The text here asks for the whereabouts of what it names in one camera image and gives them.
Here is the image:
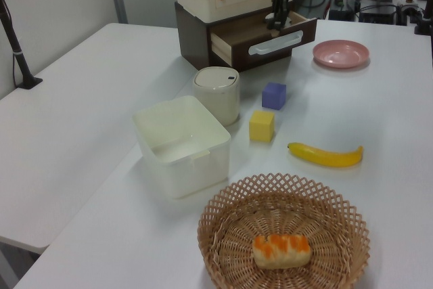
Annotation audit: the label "wooden drawer with white handle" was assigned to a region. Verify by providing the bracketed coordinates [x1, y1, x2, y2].
[210, 10, 318, 73]

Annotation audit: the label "dark brown wooden cabinet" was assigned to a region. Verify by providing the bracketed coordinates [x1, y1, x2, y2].
[174, 0, 272, 70]

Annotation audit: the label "black clamp stand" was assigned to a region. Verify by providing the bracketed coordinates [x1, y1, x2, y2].
[413, 0, 433, 36]

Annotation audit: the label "cream open plastic bin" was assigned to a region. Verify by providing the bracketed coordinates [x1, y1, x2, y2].
[132, 95, 232, 200]

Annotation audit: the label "black electronics box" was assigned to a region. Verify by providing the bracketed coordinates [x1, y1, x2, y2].
[329, 9, 355, 22]

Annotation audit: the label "yellow foam cube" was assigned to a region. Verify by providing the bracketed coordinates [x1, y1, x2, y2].
[248, 110, 275, 142]

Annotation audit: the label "pink plastic plate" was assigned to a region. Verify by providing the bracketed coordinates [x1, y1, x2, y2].
[312, 40, 371, 69]

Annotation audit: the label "yellow toy banana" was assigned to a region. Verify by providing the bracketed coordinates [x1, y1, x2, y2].
[287, 141, 364, 169]

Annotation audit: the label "woven wicker basket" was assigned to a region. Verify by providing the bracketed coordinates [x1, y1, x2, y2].
[197, 173, 371, 289]

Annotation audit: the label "black camera stand pole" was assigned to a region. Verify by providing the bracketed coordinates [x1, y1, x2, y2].
[0, 0, 44, 91]

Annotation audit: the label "purple foam cube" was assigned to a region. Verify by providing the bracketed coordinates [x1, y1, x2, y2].
[261, 82, 288, 111]

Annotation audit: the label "orange topped toy bread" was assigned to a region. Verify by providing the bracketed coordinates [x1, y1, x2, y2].
[252, 234, 313, 271]

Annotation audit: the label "small beige trash can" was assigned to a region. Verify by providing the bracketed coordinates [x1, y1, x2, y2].
[192, 66, 242, 127]

